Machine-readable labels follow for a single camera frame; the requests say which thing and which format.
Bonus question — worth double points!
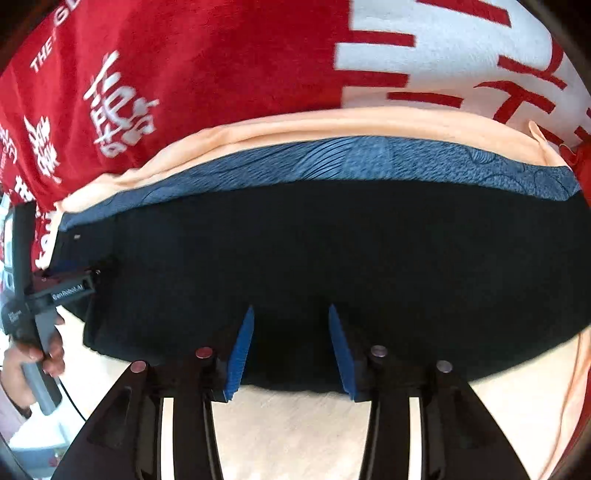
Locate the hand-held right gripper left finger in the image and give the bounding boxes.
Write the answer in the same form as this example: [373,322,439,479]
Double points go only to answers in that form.
[51,305,256,480]

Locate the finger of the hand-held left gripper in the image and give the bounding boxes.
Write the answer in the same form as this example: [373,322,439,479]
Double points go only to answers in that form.
[41,262,112,284]

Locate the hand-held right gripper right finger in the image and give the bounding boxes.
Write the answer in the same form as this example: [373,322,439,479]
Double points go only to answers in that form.
[328,304,532,480]

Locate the black pants with blue waistband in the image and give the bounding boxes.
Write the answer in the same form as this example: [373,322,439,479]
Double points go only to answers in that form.
[51,136,591,394]

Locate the person's left forearm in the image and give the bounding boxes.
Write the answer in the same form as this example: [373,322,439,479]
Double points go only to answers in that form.
[0,369,34,437]

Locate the person's left hand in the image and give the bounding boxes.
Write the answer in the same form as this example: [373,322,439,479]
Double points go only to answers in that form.
[0,314,66,408]

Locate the peach towel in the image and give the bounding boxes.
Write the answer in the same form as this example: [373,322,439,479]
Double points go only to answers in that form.
[53,108,591,480]

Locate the red printed blanket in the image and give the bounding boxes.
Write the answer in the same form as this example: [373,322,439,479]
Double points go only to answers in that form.
[0,0,591,274]

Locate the black cable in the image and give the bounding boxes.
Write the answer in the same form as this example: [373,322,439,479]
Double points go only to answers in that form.
[58,376,88,422]

